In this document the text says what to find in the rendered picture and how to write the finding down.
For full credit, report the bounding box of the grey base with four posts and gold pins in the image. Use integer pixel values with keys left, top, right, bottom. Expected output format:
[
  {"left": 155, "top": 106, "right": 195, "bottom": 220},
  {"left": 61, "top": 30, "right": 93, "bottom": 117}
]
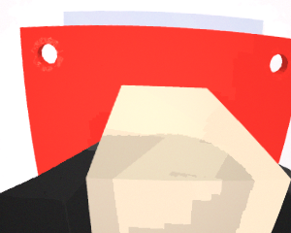
[{"left": 63, "top": 11, "right": 263, "bottom": 35}]

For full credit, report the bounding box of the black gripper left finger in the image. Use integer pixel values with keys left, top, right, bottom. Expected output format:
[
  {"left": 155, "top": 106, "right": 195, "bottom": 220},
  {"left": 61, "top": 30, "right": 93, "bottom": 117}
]
[{"left": 0, "top": 141, "right": 99, "bottom": 233}]

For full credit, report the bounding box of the red plate with cream block handle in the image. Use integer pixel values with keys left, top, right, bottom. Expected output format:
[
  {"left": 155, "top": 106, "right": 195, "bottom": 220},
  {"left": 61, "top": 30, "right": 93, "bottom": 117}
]
[{"left": 20, "top": 24, "right": 291, "bottom": 233}]

